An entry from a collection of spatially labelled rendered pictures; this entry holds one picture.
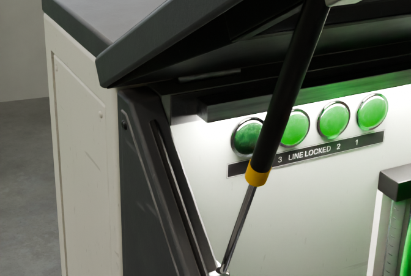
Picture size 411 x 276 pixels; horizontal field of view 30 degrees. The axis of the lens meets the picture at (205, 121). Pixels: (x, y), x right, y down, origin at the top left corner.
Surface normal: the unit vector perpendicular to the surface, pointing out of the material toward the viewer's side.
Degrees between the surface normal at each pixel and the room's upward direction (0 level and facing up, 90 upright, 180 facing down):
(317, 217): 90
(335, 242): 90
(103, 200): 90
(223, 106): 90
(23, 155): 0
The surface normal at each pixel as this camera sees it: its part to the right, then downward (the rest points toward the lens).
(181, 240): 0.32, -0.42
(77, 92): -0.89, 0.17
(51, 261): 0.02, -0.91
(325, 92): 0.45, 0.37
